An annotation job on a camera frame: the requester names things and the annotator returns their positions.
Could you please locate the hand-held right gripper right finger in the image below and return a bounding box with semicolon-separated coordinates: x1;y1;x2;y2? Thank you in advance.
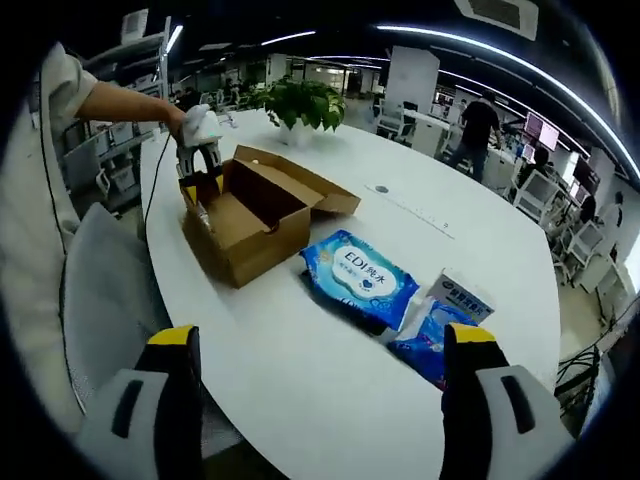
438;322;577;480

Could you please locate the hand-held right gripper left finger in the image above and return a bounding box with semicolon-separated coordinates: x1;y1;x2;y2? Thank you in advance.
73;324;204;480

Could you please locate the blue translucent plastic pack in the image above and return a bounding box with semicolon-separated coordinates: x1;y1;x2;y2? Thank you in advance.
387;295;484;392

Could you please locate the brown cardboard shoe box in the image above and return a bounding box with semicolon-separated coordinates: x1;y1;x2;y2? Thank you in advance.
179;144;362;290

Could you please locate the white medicine box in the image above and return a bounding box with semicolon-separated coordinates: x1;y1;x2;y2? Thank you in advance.
430;267;496;329

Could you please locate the blue white wet wipes pack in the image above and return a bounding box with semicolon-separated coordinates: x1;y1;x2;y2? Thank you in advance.
298;229;422;332

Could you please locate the grey metal shelf rack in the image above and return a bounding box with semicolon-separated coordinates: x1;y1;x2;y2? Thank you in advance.
62;14;174;211

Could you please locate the potted green plant white pot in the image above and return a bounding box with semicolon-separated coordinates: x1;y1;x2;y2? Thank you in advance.
254;78;347;147

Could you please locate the grey mesh office chair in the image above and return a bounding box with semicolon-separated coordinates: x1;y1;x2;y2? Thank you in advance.
58;202;174;416

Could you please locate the person's white shirt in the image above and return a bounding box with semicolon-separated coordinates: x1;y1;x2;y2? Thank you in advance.
0;42;99;416

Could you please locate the white office chair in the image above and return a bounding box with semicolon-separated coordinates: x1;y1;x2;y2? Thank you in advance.
514;169;562;225
377;97;407;140

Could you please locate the white square pillar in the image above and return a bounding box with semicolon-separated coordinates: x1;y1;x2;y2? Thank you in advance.
387;45;441;114

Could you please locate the long curved ceiling light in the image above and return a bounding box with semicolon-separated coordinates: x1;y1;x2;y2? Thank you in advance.
375;24;640;181

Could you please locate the ceiling air conditioner unit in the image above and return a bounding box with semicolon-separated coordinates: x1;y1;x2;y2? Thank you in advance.
454;0;539;41

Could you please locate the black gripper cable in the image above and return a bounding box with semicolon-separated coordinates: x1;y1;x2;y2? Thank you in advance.
143;130;174;241

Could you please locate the bundle of black cables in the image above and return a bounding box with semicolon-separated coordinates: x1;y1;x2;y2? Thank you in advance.
557;344;601;401

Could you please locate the white table cable cover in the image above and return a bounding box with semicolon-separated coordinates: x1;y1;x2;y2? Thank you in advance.
363;182;456;240

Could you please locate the pink wall screen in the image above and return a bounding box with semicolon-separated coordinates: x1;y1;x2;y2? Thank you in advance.
524;112;560;151

